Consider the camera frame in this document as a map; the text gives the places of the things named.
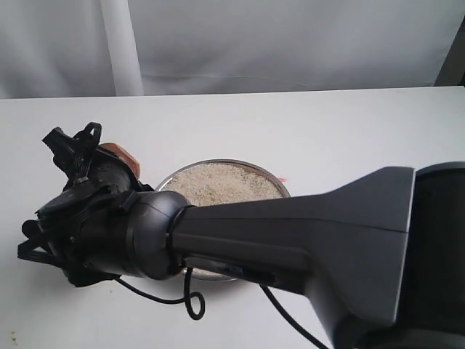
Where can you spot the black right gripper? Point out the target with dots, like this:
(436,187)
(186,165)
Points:
(88,230)

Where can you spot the brown wooden cup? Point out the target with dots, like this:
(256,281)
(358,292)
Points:
(123,155)

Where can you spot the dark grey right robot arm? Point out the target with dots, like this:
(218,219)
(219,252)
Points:
(381,258)

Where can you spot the white backdrop curtain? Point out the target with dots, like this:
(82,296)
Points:
(135,48)

